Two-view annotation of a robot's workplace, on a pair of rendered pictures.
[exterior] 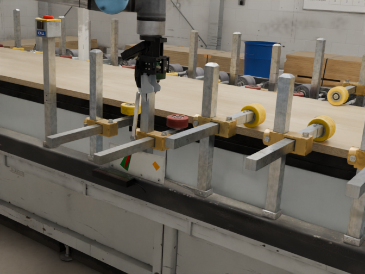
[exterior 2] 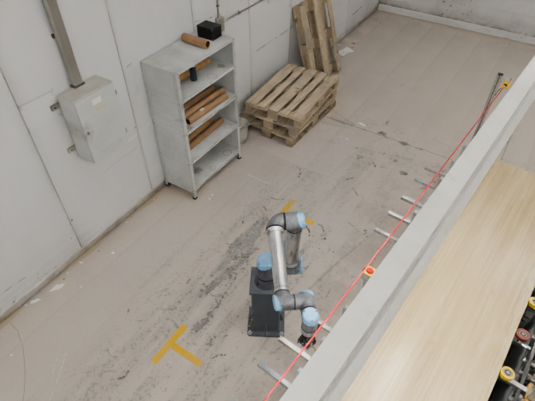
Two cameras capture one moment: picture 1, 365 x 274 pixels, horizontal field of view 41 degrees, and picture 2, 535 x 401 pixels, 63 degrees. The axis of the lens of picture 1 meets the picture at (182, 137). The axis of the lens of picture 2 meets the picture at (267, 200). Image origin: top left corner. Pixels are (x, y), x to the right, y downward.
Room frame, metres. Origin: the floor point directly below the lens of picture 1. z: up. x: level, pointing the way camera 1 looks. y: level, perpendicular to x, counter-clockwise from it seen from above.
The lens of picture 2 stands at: (1.40, -1.16, 3.47)
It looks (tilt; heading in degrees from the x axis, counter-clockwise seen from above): 44 degrees down; 93
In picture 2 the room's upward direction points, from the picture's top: straight up
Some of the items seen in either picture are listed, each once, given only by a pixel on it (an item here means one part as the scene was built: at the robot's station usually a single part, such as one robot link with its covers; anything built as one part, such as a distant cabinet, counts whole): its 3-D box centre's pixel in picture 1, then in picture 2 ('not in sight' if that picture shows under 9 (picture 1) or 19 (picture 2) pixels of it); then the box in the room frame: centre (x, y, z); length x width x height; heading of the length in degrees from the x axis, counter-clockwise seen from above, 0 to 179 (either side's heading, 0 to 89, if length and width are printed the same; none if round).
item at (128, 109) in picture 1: (130, 117); not in sight; (1.91, 0.21, 0.85); 0.08 x 0.08 x 0.11
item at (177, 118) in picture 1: (176, 130); not in sight; (1.74, 0.02, 0.85); 0.08 x 0.08 x 0.11
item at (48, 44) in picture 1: (49, 93); not in sight; (1.95, 0.55, 0.93); 0.05 x 0.04 x 0.45; 56
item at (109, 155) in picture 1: (142, 144); (307, 358); (1.58, 0.13, 0.84); 0.43 x 0.03 x 0.04; 146
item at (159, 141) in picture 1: (152, 138); not in sight; (1.65, 0.11, 0.85); 0.13 x 0.06 x 0.05; 56
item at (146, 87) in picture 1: (146, 88); not in sight; (1.55, 0.12, 1.04); 0.06 x 0.03 x 0.09; 55
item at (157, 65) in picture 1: (152, 55); (306, 336); (1.56, 0.11, 1.15); 0.09 x 0.08 x 0.12; 55
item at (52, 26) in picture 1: (48, 29); (369, 274); (1.95, 0.55, 1.18); 0.07 x 0.07 x 0.08; 56
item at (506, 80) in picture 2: not in sight; (483, 126); (3.14, 2.22, 1.20); 0.15 x 0.12 x 1.00; 56
